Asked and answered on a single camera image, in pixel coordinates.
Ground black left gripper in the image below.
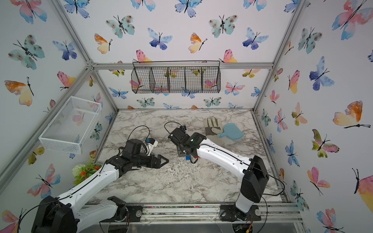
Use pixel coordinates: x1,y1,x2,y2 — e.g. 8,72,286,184
132,153,169,169

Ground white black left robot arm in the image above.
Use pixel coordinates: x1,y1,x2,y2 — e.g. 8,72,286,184
31,138,169,233

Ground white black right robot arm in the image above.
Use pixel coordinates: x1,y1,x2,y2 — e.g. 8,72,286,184
168,128,270,213

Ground grey white work glove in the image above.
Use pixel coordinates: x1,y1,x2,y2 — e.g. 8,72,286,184
204,117,224,146

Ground potted artificial flower plant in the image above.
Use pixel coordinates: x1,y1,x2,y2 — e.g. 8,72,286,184
72,159,102,185

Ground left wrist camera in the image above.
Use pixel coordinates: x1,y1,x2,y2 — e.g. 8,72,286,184
145,138,158,156

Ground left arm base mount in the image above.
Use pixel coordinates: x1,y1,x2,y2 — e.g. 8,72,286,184
106,204,143,223

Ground black wire wall basket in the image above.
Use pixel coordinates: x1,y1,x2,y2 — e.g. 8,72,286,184
130,60,221,94

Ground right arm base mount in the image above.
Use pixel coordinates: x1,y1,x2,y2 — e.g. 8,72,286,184
219,204,261,222

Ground white mesh wall basket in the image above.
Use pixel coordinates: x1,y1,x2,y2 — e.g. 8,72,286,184
38,96,102,154

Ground aluminium front rail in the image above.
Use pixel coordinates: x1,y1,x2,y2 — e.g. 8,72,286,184
128,202,303,225

